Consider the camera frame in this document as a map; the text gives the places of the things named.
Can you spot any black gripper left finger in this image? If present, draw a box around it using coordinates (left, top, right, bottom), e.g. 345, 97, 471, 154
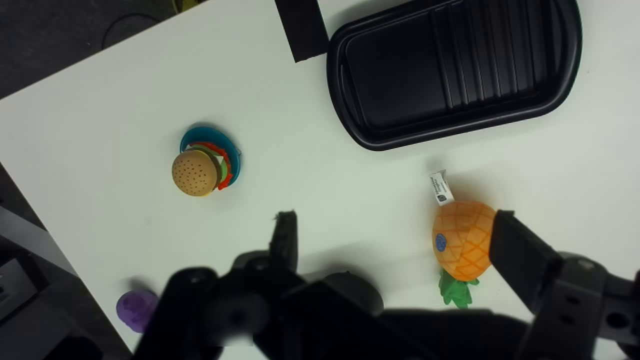
268, 209, 300, 276

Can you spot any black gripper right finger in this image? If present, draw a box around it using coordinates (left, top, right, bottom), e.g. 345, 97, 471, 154
488, 208, 561, 315

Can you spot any orange plush pineapple toy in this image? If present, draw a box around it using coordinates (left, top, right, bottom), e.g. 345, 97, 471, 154
428, 170, 498, 310

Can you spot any toy hamburger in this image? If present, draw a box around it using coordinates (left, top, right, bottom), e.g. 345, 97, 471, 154
170, 146, 236, 197

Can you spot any small burger toy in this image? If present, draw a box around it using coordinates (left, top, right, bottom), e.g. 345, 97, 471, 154
179, 121, 245, 188

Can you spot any purple toy fruit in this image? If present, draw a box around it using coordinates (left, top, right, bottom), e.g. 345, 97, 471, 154
114, 285, 161, 333

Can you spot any black grill pan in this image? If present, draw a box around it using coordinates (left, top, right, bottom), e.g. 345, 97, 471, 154
275, 0, 585, 151

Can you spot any grey flat panel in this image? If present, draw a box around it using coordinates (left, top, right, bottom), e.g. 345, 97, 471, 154
0, 204, 77, 276

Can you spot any dark grey box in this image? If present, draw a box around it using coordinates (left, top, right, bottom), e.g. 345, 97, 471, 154
0, 256, 42, 325

